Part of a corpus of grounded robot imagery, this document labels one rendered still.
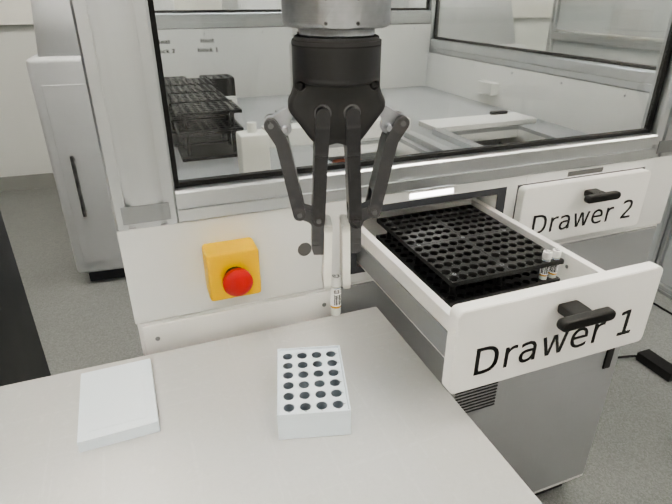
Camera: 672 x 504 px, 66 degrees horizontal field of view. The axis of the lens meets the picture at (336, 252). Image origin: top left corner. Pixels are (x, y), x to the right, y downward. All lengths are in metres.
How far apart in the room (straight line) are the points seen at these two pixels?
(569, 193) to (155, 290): 0.71
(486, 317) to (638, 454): 1.34
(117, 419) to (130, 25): 0.45
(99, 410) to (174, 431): 0.10
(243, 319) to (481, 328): 0.39
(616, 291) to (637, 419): 1.33
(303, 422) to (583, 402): 0.92
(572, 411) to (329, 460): 0.89
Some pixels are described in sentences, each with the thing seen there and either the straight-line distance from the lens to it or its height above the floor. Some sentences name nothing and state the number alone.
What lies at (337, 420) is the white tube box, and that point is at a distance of 0.63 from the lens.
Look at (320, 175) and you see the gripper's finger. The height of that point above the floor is 1.08.
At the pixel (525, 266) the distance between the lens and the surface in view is 0.73.
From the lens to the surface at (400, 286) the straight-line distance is 0.70.
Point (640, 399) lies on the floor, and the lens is 2.09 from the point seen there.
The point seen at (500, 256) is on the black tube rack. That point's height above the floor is 0.90.
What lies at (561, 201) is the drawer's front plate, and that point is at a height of 0.89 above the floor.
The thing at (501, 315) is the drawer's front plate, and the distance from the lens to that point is 0.59.
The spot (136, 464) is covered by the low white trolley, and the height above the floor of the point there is 0.76.
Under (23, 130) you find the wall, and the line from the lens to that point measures 4.14.
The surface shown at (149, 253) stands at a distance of 0.75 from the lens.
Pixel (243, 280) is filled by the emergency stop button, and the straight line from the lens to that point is 0.70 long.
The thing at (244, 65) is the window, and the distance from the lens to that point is 0.72.
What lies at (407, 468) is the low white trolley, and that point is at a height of 0.76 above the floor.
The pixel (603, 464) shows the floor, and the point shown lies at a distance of 1.81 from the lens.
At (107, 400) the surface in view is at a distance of 0.72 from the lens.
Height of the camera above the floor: 1.22
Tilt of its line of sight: 26 degrees down
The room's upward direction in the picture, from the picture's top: straight up
